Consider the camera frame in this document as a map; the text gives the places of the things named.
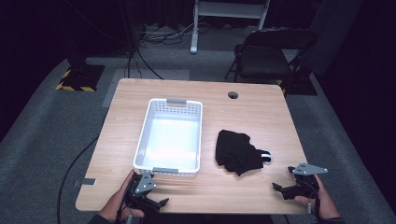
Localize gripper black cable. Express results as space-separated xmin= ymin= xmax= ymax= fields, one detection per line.
xmin=115 ymin=195 xmax=129 ymax=224
xmin=306 ymin=179 xmax=322 ymax=222

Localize black stand pole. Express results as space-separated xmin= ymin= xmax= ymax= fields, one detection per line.
xmin=117 ymin=0 xmax=138 ymax=79

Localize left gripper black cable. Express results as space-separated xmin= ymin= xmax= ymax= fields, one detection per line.
xmin=115 ymin=195 xmax=129 ymax=224

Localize white metal stand frame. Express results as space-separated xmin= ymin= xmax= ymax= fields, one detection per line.
xmin=190 ymin=0 xmax=272 ymax=55

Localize black folding chair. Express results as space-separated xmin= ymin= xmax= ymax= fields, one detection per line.
xmin=224 ymin=28 xmax=318 ymax=95

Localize black cable from pole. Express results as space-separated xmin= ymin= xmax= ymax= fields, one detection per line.
xmin=134 ymin=46 xmax=164 ymax=80

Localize person's left hand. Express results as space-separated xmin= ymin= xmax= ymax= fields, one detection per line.
xmin=98 ymin=169 xmax=146 ymax=224

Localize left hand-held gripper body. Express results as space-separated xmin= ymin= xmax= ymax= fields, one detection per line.
xmin=124 ymin=172 xmax=158 ymax=210

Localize black cloth garment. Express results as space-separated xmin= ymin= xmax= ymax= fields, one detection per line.
xmin=214 ymin=129 xmax=273 ymax=177

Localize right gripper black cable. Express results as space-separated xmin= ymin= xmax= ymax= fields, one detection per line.
xmin=306 ymin=179 xmax=322 ymax=222

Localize white plastic basket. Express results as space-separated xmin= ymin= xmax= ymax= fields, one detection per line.
xmin=133 ymin=98 xmax=204 ymax=178

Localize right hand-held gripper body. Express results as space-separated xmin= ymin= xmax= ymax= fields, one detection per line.
xmin=287 ymin=161 xmax=329 ymax=200

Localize person's right hand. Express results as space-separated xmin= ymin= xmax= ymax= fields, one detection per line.
xmin=293 ymin=173 xmax=342 ymax=220

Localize long black floor cable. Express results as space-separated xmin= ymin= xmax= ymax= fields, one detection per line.
xmin=56 ymin=135 xmax=100 ymax=224

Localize black yellow striped stand base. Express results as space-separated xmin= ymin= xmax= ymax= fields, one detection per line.
xmin=55 ymin=63 xmax=106 ymax=93
xmin=276 ymin=74 xmax=318 ymax=97

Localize bundle of floor cables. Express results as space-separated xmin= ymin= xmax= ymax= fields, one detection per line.
xmin=136 ymin=21 xmax=202 ymax=47

